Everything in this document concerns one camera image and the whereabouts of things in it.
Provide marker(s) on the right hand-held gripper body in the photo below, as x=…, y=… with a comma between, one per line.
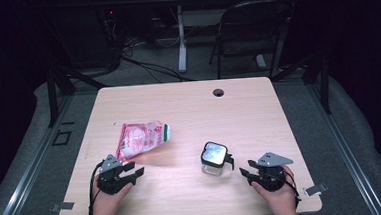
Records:
x=271, y=177

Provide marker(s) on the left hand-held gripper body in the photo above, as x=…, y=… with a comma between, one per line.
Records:
x=111, y=180

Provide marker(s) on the pink and white snack bag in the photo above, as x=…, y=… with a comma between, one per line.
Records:
x=140, y=139

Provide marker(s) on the glass jar with black lid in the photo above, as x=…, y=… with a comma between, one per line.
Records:
x=213, y=154

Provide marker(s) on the person's right hand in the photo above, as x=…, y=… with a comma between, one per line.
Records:
x=282, y=198

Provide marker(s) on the person's left hand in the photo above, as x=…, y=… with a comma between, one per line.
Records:
x=106, y=204

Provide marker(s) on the grey tape strip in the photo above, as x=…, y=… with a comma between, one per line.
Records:
x=315, y=189
x=62, y=206

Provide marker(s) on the black metal stand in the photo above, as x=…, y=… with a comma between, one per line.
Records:
x=52, y=96
x=323, y=79

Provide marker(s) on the dark equipment cabinet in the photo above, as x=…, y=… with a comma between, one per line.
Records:
x=87, y=37

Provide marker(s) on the black folding chair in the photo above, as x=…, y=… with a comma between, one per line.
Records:
x=250, y=27

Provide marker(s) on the white background desk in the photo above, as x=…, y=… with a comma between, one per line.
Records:
x=181, y=38

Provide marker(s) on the aluminium floor rail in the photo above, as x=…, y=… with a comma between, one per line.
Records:
x=348, y=158
x=25, y=177

